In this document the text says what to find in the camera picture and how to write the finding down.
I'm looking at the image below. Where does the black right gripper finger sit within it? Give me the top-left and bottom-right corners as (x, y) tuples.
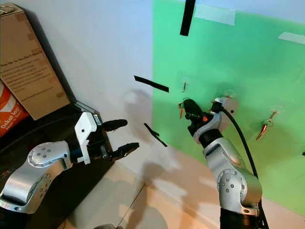
(186, 99), (203, 121)
(183, 99), (196, 123)

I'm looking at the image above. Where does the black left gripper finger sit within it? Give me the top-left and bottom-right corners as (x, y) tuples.
(114, 142), (140, 161)
(102, 119), (128, 132)

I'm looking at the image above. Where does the black tape strip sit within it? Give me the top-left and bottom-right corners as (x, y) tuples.
(179, 0), (197, 37)
(133, 75), (171, 94)
(143, 122), (169, 148)

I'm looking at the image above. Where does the orange and white bag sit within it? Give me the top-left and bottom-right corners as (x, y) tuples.
(0, 78), (30, 138)

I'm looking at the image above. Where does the clear tape piece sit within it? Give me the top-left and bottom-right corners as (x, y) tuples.
(193, 3), (237, 26)
(278, 31), (305, 46)

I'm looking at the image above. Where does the brown cardboard box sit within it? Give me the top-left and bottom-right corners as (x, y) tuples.
(0, 2), (77, 121)

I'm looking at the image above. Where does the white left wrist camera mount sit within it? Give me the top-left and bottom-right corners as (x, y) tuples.
(74, 112), (102, 166)

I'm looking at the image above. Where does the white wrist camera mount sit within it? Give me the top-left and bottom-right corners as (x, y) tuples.
(193, 97), (239, 144)
(74, 112), (102, 166)

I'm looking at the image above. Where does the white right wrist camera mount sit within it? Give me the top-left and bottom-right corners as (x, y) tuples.
(193, 97), (239, 144)

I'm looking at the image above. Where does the clear adhesive wall hook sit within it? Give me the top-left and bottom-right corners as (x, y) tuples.
(180, 73), (191, 94)
(221, 89), (235, 99)
(268, 105), (281, 121)

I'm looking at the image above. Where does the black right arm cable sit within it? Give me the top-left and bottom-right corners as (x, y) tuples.
(218, 106), (268, 229)

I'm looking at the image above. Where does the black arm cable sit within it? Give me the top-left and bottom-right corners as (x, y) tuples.
(218, 106), (268, 229)
(0, 122), (78, 153)

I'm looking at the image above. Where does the green wall sheet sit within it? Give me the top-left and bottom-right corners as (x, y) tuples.
(152, 0), (305, 203)

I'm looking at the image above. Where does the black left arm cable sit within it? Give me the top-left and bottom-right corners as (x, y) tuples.
(0, 122), (78, 153)

